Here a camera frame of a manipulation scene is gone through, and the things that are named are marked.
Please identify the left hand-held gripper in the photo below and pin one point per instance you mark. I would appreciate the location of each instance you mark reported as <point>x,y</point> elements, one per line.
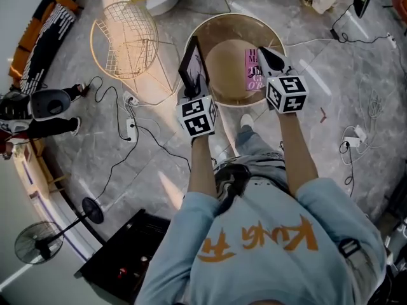
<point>197,116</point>

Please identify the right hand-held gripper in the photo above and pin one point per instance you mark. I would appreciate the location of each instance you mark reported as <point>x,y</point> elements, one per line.
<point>286,94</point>

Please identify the black framed deer picture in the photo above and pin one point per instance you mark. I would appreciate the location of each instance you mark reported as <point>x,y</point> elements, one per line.
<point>194,65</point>

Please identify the person's right forearm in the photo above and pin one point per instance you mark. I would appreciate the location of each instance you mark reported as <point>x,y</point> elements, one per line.
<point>295,151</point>

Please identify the person's left forearm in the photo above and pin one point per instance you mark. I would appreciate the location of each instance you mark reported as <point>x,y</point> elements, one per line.
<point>203,167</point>

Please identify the round glass gold table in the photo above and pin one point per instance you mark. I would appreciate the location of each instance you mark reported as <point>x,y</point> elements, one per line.
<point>225,71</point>

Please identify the pink book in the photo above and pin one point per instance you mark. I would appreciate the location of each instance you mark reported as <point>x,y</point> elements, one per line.
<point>252,75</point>

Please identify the person's white shoe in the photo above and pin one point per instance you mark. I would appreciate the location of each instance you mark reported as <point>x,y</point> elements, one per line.
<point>247,121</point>

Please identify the white power strip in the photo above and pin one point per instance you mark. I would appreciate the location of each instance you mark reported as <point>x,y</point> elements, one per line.
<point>131,130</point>
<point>361,132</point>
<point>351,141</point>
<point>131,98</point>

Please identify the person's blue jeans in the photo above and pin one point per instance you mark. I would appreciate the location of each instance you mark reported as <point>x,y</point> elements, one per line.
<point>257,148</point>

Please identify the black low cabinet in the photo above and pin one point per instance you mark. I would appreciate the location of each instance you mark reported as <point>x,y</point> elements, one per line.
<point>127,259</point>

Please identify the person's light blue sweatshirt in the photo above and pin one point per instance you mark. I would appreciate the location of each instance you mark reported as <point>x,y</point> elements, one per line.
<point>254,265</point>

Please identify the wooden side desk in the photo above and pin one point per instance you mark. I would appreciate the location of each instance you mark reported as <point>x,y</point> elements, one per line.
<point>41,170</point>

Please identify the striped black white blanket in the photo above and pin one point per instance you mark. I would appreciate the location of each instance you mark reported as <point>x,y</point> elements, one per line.
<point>47,43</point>

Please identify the orange sofa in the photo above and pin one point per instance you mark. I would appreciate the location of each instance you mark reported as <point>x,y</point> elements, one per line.
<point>28,40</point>

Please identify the black pedestal fan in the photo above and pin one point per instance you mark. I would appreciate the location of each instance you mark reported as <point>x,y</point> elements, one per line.
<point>41,241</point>

